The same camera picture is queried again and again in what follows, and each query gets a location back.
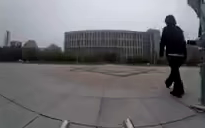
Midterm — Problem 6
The large grey curved building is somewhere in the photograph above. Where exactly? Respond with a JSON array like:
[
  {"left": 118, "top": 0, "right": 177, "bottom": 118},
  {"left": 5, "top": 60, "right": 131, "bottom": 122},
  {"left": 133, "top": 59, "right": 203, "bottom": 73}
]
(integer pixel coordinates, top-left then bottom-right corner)
[{"left": 63, "top": 28, "right": 162, "bottom": 64}]

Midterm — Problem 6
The robot's own part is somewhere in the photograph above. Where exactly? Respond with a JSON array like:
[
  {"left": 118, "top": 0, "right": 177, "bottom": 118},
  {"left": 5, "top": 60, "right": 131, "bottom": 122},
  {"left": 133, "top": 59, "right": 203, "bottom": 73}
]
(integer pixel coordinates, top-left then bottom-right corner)
[
  {"left": 59, "top": 119, "right": 71, "bottom": 128},
  {"left": 123, "top": 117, "right": 135, "bottom": 128}
]

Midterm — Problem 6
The grey paved plaza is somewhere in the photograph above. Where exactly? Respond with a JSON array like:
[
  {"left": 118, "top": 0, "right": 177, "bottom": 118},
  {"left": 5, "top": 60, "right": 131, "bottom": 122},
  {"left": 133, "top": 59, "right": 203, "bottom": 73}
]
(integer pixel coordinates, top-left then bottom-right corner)
[{"left": 0, "top": 62, "right": 205, "bottom": 128}]

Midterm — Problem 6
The tall distant tower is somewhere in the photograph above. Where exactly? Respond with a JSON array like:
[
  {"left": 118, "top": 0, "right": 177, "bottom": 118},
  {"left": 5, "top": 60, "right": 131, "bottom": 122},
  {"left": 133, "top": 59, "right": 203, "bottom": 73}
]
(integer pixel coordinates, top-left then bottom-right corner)
[{"left": 4, "top": 30, "right": 12, "bottom": 48}]

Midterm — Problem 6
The row of trees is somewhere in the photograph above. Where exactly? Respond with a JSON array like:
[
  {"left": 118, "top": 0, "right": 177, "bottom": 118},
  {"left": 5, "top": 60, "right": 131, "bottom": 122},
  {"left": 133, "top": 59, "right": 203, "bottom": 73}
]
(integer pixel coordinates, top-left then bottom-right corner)
[{"left": 0, "top": 39, "right": 159, "bottom": 65}]

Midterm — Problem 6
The person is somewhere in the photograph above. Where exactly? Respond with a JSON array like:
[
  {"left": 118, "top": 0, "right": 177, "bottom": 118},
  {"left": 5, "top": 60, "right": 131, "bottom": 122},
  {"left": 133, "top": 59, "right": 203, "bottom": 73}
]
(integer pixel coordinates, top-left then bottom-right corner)
[{"left": 158, "top": 14, "right": 188, "bottom": 99}]

